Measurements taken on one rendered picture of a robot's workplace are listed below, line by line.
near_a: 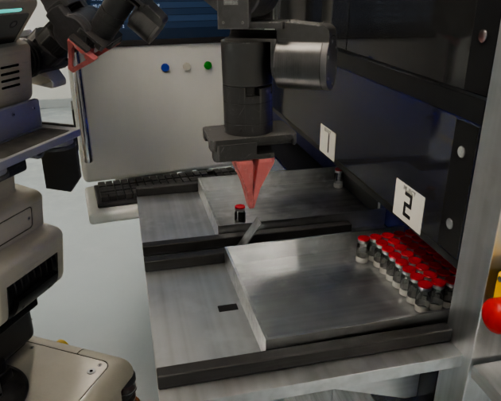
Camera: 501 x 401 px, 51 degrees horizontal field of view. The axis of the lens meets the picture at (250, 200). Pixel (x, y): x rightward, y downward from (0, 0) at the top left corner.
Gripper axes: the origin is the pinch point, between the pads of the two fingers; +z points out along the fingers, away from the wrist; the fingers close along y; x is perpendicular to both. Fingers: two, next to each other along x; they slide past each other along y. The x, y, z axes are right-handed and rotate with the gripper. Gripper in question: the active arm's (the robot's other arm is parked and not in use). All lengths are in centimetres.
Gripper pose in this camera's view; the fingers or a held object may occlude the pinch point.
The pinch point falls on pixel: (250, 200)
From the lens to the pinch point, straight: 66.7
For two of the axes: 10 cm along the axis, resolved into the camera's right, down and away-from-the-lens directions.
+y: 9.7, -1.1, 2.0
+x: -2.3, -3.8, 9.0
